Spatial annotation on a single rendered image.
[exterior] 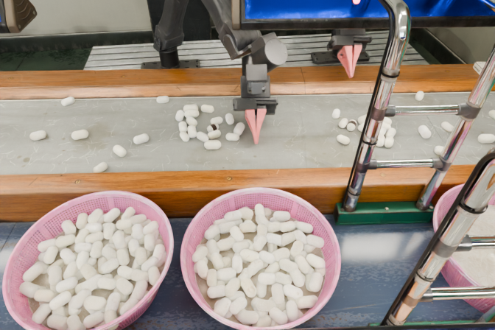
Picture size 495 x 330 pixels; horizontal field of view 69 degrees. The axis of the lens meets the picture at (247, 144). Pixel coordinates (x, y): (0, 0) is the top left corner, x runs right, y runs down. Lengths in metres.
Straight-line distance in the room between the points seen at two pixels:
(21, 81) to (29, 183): 0.43
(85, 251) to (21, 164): 0.30
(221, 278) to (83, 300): 0.22
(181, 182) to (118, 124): 0.29
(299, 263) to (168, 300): 0.24
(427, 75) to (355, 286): 0.66
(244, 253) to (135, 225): 0.21
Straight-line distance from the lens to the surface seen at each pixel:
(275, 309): 0.61
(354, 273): 0.74
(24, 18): 0.75
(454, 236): 0.43
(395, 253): 0.79
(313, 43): 1.45
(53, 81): 1.15
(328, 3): 0.65
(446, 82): 1.16
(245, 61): 0.85
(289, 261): 0.65
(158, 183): 0.74
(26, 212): 0.87
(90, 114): 1.01
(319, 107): 0.97
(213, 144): 0.82
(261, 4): 0.63
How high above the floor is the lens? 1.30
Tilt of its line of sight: 42 degrees down
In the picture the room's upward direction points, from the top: straight up
